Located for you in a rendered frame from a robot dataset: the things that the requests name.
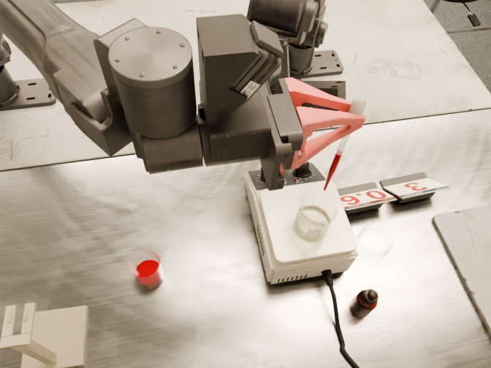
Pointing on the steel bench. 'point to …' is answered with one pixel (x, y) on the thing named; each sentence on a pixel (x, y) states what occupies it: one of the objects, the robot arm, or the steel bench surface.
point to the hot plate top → (280, 250)
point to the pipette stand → (47, 336)
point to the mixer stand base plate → (470, 253)
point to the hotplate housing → (327, 266)
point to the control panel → (287, 177)
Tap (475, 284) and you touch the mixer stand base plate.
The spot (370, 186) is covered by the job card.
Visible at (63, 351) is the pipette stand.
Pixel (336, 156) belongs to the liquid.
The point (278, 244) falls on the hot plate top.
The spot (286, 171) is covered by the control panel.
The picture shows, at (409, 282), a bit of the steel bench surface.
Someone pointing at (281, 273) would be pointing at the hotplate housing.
